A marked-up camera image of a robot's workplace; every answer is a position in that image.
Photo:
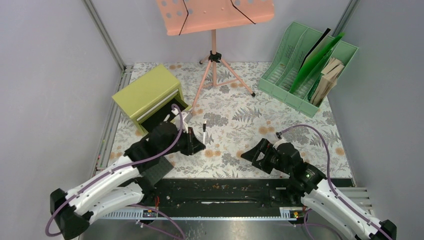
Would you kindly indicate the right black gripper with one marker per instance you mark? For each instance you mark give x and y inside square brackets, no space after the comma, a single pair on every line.
[266,148]

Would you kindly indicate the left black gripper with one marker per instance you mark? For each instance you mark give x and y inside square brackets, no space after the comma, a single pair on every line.
[193,145]

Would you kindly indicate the black pen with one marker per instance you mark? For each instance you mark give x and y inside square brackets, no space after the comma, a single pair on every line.
[204,132]

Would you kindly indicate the yellow-green drawer cabinet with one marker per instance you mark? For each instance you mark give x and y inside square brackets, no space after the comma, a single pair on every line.
[149,99]

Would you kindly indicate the green transparent folder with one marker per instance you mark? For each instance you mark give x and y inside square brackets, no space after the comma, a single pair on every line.
[309,65]

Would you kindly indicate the green puzzle book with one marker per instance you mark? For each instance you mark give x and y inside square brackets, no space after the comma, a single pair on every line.
[313,92]

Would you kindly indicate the purple puzzle book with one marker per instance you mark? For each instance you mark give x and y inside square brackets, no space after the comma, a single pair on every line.
[329,78]

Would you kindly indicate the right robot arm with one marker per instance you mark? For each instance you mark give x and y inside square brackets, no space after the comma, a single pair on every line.
[311,187]

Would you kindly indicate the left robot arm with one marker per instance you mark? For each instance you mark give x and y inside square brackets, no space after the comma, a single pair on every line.
[129,181]

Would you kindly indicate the floral tablecloth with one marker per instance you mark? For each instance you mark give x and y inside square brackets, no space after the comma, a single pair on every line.
[236,122]

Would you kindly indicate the dark grey studded plate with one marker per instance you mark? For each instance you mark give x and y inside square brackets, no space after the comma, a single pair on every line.
[155,173]

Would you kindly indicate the green file organizer rack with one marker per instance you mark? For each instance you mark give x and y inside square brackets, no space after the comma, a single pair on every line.
[296,68]

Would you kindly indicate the pink music stand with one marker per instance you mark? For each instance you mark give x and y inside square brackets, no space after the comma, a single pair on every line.
[192,16]

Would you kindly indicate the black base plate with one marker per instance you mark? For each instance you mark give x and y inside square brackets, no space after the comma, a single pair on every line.
[219,197]

